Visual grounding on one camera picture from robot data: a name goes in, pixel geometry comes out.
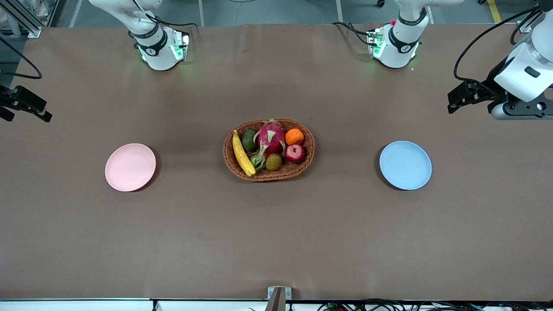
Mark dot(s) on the pink plate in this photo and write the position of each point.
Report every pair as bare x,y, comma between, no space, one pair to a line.
130,167

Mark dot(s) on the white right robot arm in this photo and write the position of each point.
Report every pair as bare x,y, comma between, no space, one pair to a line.
160,54

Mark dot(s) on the pink dragon fruit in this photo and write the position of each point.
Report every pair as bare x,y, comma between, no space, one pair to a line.
272,138

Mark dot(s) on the grey metal table bracket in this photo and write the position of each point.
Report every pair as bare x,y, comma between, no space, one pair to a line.
278,298

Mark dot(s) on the blue plate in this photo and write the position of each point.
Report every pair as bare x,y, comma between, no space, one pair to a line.
405,165

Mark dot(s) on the orange tangerine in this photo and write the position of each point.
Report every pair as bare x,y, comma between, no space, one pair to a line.
294,137

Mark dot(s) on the dark green avocado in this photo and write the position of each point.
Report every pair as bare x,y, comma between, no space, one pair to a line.
248,140

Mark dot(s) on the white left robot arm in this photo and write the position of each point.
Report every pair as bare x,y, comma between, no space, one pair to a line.
399,49

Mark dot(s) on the brown-green kiwi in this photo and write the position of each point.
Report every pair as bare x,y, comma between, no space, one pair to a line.
273,162

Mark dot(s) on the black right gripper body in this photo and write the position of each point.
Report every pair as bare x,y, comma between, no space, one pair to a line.
8,99

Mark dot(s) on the aluminium frame profile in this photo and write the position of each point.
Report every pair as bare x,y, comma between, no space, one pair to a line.
30,28

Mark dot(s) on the red apple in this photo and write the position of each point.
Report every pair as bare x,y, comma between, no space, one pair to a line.
295,153

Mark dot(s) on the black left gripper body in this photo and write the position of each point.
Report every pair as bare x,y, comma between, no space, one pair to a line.
491,83

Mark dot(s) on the yellow banana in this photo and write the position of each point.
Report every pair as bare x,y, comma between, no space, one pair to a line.
241,155

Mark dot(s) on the brown wicker basket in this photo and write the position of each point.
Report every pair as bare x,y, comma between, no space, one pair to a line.
296,170

